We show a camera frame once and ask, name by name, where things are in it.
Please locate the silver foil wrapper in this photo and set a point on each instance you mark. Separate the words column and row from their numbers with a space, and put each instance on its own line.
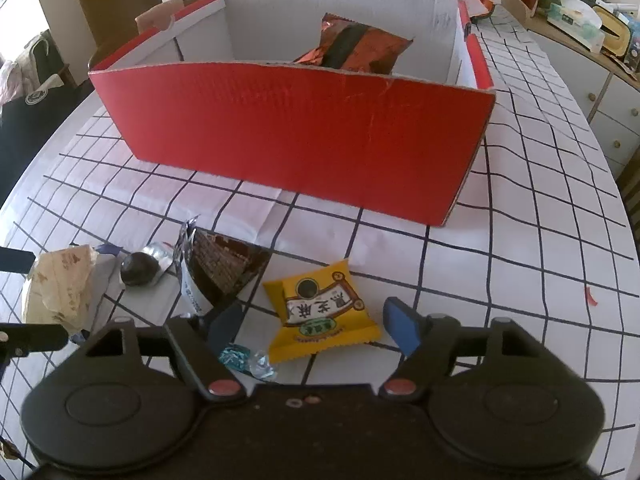
column 162, row 255

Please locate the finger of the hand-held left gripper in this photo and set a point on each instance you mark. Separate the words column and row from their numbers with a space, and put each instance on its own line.
column 17, row 260
column 35, row 340

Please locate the dark brown snack packet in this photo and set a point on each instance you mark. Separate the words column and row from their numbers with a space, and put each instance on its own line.
column 225, row 265

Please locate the red cardboard box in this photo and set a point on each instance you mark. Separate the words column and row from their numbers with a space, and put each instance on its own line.
column 310, row 115

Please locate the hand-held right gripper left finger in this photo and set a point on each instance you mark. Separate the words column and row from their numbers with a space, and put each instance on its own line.
column 225, row 327

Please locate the white wooden-top cabinet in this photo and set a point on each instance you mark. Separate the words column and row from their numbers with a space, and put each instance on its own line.
column 600, row 100

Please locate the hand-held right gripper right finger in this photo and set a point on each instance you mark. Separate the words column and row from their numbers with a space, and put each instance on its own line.
column 402, row 325

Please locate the clear wrapped candy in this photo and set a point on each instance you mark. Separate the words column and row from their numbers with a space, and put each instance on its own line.
column 262, row 365

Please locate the yellow tissue holder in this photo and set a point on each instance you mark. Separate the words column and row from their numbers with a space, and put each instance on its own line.
column 617, row 35

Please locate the copper foil snack packet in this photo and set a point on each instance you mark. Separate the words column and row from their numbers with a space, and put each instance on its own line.
column 350, row 42

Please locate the pink cloth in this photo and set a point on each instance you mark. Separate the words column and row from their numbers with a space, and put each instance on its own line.
column 160, row 12

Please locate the white green tissue box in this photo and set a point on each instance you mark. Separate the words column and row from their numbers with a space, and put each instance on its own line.
column 575, row 22

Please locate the yellow snack packet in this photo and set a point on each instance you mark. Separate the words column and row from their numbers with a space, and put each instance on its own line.
column 320, row 310

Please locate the sofa with clothes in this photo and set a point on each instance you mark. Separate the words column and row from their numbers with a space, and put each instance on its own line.
column 27, row 65

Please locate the small red scrap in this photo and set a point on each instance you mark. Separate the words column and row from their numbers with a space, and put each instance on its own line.
column 591, row 295

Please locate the black checked white tablecloth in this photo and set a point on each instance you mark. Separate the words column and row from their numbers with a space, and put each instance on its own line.
column 500, row 260

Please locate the black bag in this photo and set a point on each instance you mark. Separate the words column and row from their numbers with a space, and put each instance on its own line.
column 35, row 125

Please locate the cream paper wrapper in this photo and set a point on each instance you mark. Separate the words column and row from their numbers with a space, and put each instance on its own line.
column 55, row 285

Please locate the dark round chocolate ball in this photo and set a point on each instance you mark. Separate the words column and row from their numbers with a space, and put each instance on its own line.
column 137, row 270

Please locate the teal wrapped candy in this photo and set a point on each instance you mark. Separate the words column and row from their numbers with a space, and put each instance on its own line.
column 234, row 356

